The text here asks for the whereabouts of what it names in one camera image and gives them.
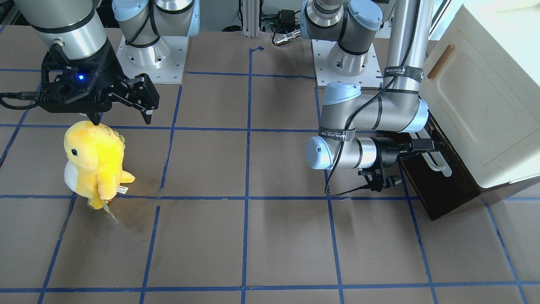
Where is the yellow plush dinosaur toy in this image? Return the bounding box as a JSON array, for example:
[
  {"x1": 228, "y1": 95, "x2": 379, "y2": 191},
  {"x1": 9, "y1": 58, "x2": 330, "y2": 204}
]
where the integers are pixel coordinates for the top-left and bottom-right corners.
[{"x1": 64, "y1": 121, "x2": 135, "y2": 215}]

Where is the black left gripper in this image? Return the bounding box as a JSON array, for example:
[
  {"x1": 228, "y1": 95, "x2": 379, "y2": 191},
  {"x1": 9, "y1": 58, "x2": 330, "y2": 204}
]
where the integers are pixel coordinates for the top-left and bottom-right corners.
[{"x1": 373, "y1": 137, "x2": 440, "y2": 168}]

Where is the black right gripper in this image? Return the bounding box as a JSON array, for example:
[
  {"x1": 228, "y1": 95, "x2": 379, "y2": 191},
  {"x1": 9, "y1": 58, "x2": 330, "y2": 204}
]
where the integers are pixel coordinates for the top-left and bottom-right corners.
[{"x1": 35, "y1": 41, "x2": 160, "y2": 126}]

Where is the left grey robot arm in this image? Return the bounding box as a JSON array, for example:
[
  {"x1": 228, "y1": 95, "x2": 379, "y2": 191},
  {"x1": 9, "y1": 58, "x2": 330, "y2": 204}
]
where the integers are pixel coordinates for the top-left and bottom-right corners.
[{"x1": 300, "y1": 0, "x2": 434, "y2": 170}]

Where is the aluminium frame post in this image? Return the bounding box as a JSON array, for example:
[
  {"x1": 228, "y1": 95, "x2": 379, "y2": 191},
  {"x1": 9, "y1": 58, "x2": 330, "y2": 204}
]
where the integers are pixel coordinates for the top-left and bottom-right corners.
[{"x1": 241, "y1": 0, "x2": 261, "y2": 40}]

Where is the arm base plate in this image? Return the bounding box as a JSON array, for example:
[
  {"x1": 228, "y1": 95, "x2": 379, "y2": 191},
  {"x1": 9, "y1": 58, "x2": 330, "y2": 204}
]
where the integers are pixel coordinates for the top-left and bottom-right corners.
[
  {"x1": 116, "y1": 36, "x2": 189, "y2": 84},
  {"x1": 312, "y1": 40, "x2": 383, "y2": 89}
]

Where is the dark wooden drawer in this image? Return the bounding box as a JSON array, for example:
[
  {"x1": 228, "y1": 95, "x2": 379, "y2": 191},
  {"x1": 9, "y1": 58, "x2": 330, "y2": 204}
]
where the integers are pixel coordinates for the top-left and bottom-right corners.
[{"x1": 382, "y1": 112, "x2": 540, "y2": 221}]

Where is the cream plastic storage box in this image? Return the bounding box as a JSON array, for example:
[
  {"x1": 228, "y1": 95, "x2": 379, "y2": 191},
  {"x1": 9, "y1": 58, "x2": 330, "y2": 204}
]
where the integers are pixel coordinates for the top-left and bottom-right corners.
[{"x1": 420, "y1": 0, "x2": 540, "y2": 188}]

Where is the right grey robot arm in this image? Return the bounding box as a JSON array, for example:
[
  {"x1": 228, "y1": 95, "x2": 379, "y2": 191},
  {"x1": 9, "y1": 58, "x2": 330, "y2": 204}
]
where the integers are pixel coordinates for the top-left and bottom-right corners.
[{"x1": 2, "y1": 0, "x2": 200, "y2": 125}]

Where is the white drawer handle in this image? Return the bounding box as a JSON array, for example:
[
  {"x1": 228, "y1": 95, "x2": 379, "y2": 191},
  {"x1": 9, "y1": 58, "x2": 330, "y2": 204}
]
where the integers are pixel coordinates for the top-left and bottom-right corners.
[{"x1": 409, "y1": 129, "x2": 453, "y2": 177}]

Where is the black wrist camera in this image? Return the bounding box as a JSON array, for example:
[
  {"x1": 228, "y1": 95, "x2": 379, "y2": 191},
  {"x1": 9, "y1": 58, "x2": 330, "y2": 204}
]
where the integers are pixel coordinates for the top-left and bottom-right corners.
[{"x1": 357, "y1": 171, "x2": 402, "y2": 192}]

